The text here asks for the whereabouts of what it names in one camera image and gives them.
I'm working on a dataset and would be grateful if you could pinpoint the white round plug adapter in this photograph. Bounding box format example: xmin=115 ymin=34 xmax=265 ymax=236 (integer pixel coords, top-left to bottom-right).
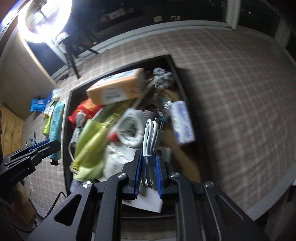
xmin=108 ymin=108 xmax=155 ymax=149

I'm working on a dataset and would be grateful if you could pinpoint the white cable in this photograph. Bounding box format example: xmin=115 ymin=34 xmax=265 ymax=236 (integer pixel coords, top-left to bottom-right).
xmin=141 ymin=118 xmax=164 ymax=189

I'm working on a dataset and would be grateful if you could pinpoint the white blue small box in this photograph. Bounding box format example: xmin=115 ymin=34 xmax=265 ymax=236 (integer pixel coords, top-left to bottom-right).
xmin=170 ymin=100 xmax=196 ymax=145

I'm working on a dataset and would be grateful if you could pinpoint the orange white carton box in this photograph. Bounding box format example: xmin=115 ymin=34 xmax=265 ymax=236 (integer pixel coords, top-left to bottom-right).
xmin=86 ymin=68 xmax=147 ymax=105

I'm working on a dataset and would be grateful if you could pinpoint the green bottle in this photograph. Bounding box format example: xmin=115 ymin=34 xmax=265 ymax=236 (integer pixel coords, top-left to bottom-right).
xmin=43 ymin=116 xmax=51 ymax=136

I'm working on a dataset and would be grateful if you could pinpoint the teal tube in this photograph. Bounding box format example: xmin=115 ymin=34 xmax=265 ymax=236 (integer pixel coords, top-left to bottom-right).
xmin=49 ymin=101 xmax=65 ymax=166

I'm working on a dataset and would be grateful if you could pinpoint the blue plastic package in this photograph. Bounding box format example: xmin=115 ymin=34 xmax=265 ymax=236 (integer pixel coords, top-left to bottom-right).
xmin=30 ymin=97 xmax=51 ymax=112

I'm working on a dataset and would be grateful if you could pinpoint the red snack bag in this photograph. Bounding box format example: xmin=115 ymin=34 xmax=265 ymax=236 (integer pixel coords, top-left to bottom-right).
xmin=68 ymin=97 xmax=102 ymax=125

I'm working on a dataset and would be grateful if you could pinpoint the wooden board panel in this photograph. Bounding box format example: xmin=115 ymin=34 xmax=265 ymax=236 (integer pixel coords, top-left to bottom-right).
xmin=1 ymin=34 xmax=58 ymax=120

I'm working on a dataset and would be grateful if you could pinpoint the white flower-head brush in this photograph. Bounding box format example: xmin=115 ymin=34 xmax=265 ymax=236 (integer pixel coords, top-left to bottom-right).
xmin=132 ymin=68 xmax=175 ymax=109

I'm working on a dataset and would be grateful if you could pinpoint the black storage box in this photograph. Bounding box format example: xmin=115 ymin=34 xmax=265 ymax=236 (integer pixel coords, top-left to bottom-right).
xmin=63 ymin=54 xmax=204 ymax=220

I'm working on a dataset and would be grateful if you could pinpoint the black tripod stand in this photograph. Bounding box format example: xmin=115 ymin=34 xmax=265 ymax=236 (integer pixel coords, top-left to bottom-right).
xmin=63 ymin=40 xmax=99 ymax=79

